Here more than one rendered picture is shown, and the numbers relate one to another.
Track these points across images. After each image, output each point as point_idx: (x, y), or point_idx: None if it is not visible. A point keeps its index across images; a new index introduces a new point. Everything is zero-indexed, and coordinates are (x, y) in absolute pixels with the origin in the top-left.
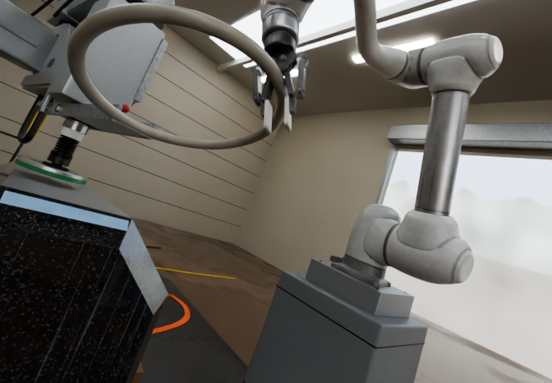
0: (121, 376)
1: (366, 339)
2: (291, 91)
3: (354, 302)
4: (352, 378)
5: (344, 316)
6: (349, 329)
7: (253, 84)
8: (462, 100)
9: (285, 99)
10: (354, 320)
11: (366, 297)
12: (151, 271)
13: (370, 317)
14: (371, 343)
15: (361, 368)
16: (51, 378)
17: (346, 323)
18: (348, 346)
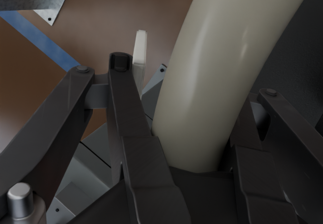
0: (322, 131)
1: (86, 149)
2: (117, 55)
3: (90, 200)
4: (107, 134)
5: (104, 172)
6: (101, 161)
7: (319, 136)
8: None
9: (142, 57)
10: (94, 165)
11: (74, 198)
12: None
13: (76, 163)
14: (82, 144)
15: (97, 135)
16: None
17: (104, 167)
18: (105, 151)
